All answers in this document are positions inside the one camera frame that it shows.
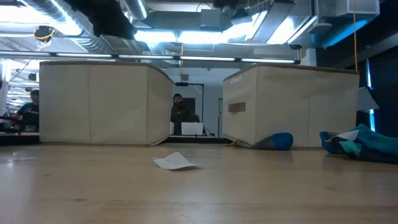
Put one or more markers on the grey ceiling box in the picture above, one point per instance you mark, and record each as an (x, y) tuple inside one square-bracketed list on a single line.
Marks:
[(211, 20)]

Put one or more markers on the long LED light bar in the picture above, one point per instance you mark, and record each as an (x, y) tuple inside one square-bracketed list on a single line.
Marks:
[(146, 57)]

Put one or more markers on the grey sock with blue toe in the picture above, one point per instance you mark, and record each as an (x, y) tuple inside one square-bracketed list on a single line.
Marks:
[(280, 141)]

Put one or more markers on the white ceiling air unit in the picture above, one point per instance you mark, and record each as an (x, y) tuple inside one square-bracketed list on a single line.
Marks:
[(348, 7)]

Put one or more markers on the small silver duct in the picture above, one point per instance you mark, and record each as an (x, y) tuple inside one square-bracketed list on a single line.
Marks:
[(140, 7)]

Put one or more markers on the black background equipment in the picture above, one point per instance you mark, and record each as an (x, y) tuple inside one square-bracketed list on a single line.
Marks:
[(9, 126)]

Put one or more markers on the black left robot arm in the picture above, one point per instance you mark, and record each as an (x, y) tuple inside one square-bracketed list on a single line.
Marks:
[(102, 18)]

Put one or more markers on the light blue sock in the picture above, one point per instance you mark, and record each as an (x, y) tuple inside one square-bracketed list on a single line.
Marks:
[(326, 146)]

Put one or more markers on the large ribbed silver duct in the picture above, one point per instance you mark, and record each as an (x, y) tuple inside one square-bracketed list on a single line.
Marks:
[(93, 45)]

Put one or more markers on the white box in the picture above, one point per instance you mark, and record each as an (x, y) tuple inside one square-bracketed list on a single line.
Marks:
[(192, 128)]

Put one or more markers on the person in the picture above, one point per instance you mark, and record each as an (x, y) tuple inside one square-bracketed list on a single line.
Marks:
[(180, 115), (29, 115)]

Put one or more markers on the white paper sock tag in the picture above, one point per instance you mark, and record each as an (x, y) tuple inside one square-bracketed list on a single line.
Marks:
[(345, 135)]

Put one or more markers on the light grey panel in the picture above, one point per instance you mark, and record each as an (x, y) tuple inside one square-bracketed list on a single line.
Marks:
[(365, 99)]

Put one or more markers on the round white ceiling speaker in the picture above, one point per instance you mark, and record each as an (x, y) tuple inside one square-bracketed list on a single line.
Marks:
[(320, 28)]

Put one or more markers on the beige fabric storage bin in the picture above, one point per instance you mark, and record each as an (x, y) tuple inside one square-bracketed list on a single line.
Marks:
[(295, 105), (118, 105)]

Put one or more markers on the loose white paper tag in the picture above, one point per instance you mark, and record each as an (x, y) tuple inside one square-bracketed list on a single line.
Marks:
[(174, 161)]

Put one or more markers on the teal sock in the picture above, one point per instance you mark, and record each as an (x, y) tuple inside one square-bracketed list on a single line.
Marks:
[(373, 143)]

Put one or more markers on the black ceiling camera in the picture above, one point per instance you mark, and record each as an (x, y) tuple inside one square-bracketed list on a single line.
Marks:
[(43, 32)]

